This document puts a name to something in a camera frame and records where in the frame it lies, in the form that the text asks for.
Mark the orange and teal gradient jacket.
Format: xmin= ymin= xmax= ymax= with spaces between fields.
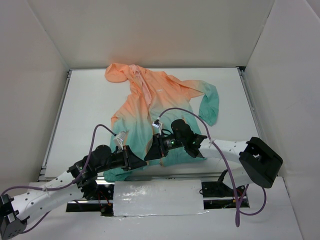
xmin=102 ymin=62 xmax=221 ymax=182

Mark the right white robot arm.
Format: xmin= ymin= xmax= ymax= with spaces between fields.
xmin=144 ymin=119 xmax=284 ymax=196

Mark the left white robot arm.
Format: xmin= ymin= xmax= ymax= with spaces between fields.
xmin=0 ymin=145 xmax=147 ymax=240

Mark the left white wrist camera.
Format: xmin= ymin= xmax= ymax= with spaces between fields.
xmin=113 ymin=130 xmax=129 ymax=150

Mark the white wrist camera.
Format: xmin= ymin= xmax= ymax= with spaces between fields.
xmin=113 ymin=130 xmax=129 ymax=150
xmin=152 ymin=118 xmax=163 ymax=134

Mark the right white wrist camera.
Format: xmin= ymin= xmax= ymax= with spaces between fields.
xmin=152 ymin=118 xmax=163 ymax=134

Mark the aluminium table frame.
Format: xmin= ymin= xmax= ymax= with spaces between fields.
xmin=38 ymin=67 xmax=264 ymax=181

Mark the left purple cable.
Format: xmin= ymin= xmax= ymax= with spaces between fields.
xmin=0 ymin=124 xmax=118 ymax=235

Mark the purple cable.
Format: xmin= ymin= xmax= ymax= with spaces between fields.
xmin=157 ymin=107 xmax=268 ymax=228
xmin=0 ymin=124 xmax=118 ymax=235

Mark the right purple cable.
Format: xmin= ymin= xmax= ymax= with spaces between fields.
xmin=157 ymin=107 xmax=268 ymax=228

